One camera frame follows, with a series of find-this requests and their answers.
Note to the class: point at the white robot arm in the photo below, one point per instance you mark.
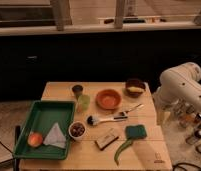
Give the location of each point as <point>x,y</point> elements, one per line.
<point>178,83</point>

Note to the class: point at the red orange apple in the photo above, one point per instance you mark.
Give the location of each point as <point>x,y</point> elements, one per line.
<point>35,139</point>

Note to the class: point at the white folded cloth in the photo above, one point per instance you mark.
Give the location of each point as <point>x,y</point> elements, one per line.
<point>55,137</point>

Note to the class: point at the green plastic tray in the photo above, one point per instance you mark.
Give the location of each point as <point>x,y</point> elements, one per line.
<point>41,118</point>

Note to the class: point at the dark bowl with banana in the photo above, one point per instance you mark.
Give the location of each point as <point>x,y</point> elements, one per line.
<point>135,87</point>

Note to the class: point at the dark small cup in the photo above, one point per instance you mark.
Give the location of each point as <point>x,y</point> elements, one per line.
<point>77,90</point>

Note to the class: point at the metal fork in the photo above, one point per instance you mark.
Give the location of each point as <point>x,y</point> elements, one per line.
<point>125,112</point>

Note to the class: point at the green sponge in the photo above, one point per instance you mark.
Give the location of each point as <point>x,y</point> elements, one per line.
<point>135,132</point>

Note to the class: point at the green chili pepper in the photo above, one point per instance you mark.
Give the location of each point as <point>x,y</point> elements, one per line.
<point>121,148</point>

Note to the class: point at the wooden block eraser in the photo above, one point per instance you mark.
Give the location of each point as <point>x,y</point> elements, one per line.
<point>106,139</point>

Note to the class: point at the green plastic cup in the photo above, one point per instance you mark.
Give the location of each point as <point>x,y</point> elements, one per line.
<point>83,103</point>

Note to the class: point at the white cup with chocolates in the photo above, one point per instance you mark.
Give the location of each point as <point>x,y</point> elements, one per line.
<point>77,130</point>

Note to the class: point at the orange bowl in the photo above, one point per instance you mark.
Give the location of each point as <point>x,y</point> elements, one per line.
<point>108,99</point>

